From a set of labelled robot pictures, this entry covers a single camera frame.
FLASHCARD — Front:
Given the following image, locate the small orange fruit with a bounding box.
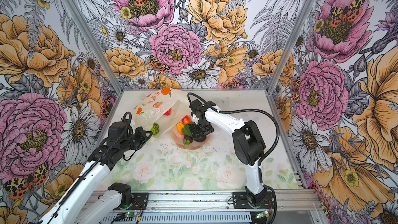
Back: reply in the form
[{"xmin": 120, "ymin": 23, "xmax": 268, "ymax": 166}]
[{"xmin": 176, "ymin": 122, "xmax": 185, "ymax": 136}]

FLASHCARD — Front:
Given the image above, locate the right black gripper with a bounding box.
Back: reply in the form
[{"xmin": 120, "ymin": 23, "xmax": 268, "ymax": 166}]
[{"xmin": 189, "ymin": 119, "xmax": 214, "ymax": 140}]

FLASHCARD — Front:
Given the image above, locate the left black cable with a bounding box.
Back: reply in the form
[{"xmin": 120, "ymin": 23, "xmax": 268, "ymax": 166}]
[{"xmin": 46, "ymin": 111, "xmax": 133, "ymax": 224}]

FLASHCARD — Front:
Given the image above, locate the green bumpy fruit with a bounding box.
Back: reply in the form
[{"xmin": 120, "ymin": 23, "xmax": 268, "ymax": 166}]
[{"xmin": 150, "ymin": 123, "xmax": 160, "ymax": 135}]

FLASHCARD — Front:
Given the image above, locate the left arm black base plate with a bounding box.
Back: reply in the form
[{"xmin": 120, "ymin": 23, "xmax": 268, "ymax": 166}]
[{"xmin": 115, "ymin": 192, "xmax": 149, "ymax": 211}]

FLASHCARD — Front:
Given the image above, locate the dark purple grape bunch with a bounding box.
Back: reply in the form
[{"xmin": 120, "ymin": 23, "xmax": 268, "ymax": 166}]
[{"xmin": 181, "ymin": 123, "xmax": 193, "ymax": 137}]

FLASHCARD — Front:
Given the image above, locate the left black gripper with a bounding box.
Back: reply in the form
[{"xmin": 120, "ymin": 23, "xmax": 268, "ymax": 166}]
[{"xmin": 120, "ymin": 127, "xmax": 153, "ymax": 152}]

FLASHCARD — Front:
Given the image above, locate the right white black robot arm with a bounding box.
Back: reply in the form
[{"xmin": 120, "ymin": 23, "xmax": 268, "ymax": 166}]
[{"xmin": 189, "ymin": 100, "xmax": 266, "ymax": 207}]

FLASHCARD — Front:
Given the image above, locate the right black corrugated cable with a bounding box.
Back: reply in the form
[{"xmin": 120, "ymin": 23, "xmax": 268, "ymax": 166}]
[{"xmin": 187, "ymin": 92, "xmax": 280, "ymax": 224}]

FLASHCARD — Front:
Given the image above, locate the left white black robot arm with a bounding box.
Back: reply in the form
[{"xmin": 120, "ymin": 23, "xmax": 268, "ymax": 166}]
[{"xmin": 39, "ymin": 121, "xmax": 153, "ymax": 224}]

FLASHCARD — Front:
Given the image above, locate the pink scalloped fruit plate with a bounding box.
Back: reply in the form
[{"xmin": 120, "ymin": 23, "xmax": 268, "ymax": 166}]
[{"xmin": 171, "ymin": 126, "xmax": 211, "ymax": 150}]

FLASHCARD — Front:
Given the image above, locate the red bumpy fruit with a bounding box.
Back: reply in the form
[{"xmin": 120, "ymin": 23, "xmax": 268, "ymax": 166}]
[{"xmin": 164, "ymin": 108, "xmax": 172, "ymax": 116}]

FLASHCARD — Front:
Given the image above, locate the right aluminium corner post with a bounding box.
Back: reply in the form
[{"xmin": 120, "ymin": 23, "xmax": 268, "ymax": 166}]
[{"xmin": 267, "ymin": 0, "xmax": 317, "ymax": 94}]

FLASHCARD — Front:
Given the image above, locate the aluminium front rail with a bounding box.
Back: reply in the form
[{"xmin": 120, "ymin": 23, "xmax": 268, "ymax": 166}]
[{"xmin": 132, "ymin": 189, "xmax": 321, "ymax": 213}]

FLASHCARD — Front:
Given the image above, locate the aluminium corner post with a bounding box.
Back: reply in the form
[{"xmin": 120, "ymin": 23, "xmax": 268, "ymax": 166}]
[
  {"xmin": 62, "ymin": 0, "xmax": 123, "ymax": 95},
  {"xmin": 267, "ymin": 0, "xmax": 317, "ymax": 94}
]

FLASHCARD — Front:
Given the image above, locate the white perforated vent strip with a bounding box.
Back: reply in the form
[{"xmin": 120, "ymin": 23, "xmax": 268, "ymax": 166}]
[{"xmin": 102, "ymin": 213, "xmax": 252, "ymax": 224}]

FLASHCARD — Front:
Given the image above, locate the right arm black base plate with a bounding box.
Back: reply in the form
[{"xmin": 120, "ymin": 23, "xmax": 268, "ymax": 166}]
[{"xmin": 232, "ymin": 190, "xmax": 276, "ymax": 209}]

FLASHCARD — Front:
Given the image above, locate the left aluminium corner post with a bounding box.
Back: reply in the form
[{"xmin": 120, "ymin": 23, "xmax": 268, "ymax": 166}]
[{"xmin": 62, "ymin": 0, "xmax": 123, "ymax": 95}]

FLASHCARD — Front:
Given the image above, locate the red yellow peach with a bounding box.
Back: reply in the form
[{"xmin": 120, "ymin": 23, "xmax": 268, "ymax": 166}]
[{"xmin": 182, "ymin": 116, "xmax": 191, "ymax": 124}]

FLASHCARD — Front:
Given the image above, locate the translucent cream plastic bag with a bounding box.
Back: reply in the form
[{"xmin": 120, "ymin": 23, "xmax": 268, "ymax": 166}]
[{"xmin": 132, "ymin": 88, "xmax": 190, "ymax": 138}]

